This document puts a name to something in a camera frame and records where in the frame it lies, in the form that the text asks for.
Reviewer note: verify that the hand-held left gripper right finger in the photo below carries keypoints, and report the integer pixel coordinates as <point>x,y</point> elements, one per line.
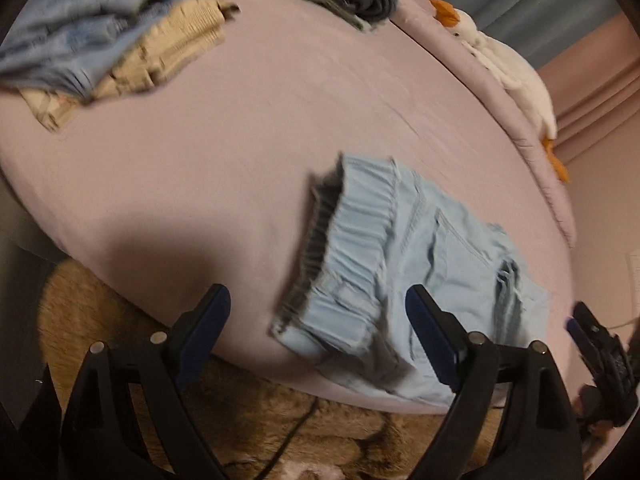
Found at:
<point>432,340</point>

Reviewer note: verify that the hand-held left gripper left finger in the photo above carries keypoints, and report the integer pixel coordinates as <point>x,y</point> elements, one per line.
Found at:
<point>200,340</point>

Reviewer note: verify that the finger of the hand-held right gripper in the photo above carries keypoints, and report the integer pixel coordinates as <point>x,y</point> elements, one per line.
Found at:
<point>587,332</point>

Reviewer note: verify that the light blue embroidered pants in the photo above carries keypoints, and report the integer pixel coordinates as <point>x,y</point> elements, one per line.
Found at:
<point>400,270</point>

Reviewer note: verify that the beige pants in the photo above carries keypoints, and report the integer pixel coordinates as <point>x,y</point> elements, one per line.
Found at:
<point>170,45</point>

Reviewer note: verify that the crumpled blue denim pants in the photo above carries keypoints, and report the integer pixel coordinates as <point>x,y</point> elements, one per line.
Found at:
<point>75,25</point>

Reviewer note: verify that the brown patterned rug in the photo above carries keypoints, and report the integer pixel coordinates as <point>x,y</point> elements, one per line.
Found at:
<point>240,425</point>

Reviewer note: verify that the purple duvet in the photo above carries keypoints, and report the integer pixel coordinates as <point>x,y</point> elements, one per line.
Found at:
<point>480,110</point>

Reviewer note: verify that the pink curtain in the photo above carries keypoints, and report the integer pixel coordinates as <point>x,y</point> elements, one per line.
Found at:
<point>595,95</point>

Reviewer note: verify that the white goose plush toy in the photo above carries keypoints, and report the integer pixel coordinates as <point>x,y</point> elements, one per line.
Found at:
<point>505,67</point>

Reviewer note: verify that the blue curtain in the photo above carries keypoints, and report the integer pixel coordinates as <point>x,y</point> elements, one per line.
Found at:
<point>525,5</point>

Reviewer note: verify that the white wall power strip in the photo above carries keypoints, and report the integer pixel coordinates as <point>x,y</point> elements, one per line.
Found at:
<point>634,270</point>

